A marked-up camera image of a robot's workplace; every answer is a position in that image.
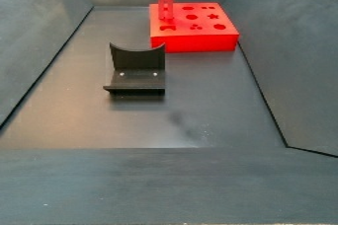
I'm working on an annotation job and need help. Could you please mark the red shape-sorting board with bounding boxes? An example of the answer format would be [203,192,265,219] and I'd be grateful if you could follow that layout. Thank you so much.
[149,2,239,53]

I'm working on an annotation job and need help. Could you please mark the black curved holder stand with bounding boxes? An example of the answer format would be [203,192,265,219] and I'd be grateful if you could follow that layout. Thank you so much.
[102,44,165,94]

